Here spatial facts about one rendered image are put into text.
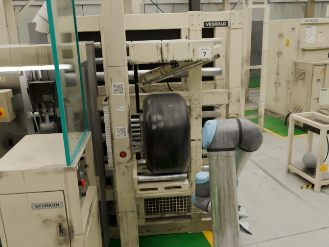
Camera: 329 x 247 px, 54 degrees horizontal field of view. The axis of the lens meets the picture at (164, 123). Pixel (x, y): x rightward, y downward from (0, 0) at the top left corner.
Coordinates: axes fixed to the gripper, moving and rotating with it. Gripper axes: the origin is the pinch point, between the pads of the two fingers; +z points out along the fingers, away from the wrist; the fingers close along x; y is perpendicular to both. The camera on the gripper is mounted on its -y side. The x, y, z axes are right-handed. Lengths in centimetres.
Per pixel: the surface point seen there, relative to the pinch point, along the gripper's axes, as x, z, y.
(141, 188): 9, -83, -4
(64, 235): -26, -63, -64
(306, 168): 169, -64, 209
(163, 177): 3, -71, 9
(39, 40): -93, -152, 9
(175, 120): -35, -61, 26
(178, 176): 6, -64, 16
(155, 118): -39, -70, 19
